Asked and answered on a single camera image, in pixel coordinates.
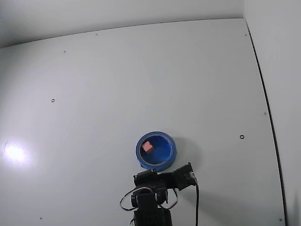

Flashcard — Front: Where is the blue tape roll bin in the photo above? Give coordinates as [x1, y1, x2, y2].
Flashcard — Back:
[135, 131, 177, 172]

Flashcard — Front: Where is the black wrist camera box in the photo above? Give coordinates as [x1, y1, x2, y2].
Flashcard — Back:
[173, 162, 197, 192]

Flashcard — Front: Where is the orange cube block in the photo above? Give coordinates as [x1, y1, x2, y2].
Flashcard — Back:
[142, 141, 154, 155]

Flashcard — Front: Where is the black camera cable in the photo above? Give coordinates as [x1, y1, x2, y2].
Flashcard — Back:
[190, 172, 200, 226]

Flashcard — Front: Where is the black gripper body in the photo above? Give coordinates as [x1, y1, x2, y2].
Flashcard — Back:
[133, 169, 180, 204]

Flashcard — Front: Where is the thin looped servo wire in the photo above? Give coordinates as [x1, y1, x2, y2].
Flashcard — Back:
[119, 186, 151, 212]
[158, 187, 179, 210]

